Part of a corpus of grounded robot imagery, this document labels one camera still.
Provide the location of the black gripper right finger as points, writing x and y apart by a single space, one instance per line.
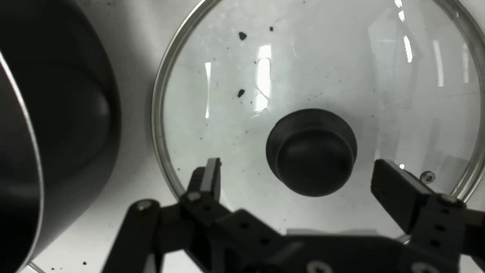
399 191

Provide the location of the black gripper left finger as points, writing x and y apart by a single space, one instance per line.
211 176

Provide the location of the glass lid with black knob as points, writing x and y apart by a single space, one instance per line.
313 70

